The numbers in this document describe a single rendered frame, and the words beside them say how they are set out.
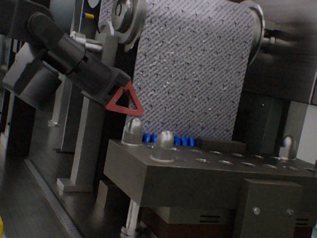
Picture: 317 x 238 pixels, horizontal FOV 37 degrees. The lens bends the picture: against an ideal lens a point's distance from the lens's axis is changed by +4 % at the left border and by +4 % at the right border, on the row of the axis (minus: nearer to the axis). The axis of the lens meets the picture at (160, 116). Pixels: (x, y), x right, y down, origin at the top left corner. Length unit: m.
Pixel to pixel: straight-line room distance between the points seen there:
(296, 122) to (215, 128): 0.35
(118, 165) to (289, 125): 0.59
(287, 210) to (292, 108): 0.48
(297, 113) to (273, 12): 0.29
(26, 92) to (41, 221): 0.20
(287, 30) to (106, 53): 0.38
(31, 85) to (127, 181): 0.21
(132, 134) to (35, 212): 0.20
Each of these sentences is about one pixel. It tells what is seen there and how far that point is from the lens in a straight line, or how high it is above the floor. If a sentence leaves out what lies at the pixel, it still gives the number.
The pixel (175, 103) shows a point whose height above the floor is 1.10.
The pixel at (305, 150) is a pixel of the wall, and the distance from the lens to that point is 4.23.
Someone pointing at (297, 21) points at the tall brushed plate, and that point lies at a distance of 0.98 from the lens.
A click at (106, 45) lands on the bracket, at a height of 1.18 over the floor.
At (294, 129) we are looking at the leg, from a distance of 1.22.
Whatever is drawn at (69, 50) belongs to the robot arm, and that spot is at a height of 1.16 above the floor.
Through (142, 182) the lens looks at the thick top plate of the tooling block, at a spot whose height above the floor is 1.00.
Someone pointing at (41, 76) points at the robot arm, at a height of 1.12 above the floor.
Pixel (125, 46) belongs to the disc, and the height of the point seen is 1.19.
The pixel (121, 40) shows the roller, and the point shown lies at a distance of 0.86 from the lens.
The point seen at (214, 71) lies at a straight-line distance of 0.89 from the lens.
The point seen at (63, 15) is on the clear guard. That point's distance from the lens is 1.84.
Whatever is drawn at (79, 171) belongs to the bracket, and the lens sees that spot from 0.90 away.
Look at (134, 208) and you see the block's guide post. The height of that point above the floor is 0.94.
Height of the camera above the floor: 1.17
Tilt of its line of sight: 7 degrees down
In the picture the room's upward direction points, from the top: 10 degrees clockwise
